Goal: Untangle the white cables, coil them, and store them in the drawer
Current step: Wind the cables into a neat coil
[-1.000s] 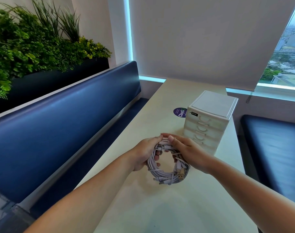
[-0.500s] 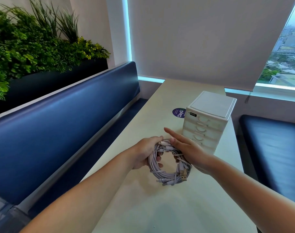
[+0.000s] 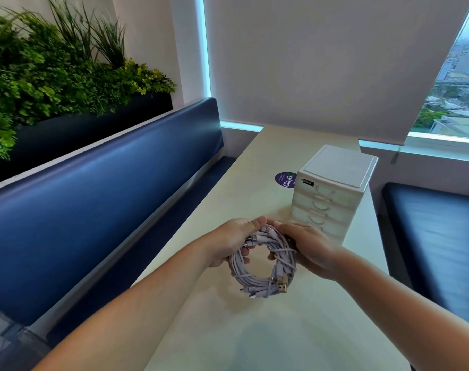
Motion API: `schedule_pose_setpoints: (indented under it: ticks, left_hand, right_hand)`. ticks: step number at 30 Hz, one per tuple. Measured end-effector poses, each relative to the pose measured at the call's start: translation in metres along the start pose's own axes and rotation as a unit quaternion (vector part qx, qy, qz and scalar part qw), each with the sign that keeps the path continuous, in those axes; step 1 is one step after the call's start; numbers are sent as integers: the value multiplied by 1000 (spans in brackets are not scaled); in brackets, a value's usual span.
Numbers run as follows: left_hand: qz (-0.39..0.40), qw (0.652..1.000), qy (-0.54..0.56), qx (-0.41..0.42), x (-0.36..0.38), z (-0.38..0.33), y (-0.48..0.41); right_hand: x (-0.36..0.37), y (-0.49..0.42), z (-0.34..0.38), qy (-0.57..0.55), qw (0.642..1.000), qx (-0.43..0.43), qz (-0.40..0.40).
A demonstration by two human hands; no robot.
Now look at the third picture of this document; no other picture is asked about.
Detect blue padded bench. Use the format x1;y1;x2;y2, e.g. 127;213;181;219
382;182;469;330
0;97;237;371

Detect glass window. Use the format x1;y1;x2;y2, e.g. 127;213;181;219
408;0;469;140

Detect round purple sticker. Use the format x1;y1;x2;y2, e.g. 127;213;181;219
274;171;298;190

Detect white table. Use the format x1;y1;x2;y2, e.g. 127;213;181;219
132;125;412;371

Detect person's left hand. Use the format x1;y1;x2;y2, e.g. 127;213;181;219
203;216;268;268

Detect person's right hand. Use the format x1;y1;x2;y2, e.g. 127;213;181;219
267;218;348;283

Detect white mini drawer cabinet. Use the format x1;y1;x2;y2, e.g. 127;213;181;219
290;144;380;246

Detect single thin white cable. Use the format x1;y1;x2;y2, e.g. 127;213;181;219
269;245;298;275

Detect black planter box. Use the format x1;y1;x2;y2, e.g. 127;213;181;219
0;92;174;188

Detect person's left forearm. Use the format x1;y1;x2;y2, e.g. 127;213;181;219
33;243;219;371

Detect white roller blind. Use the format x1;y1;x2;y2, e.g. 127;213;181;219
204;0;469;145

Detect green leafy plants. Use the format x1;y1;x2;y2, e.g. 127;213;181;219
0;0;178;161

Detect person's right forearm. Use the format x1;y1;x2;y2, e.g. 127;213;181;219
334;250;469;371

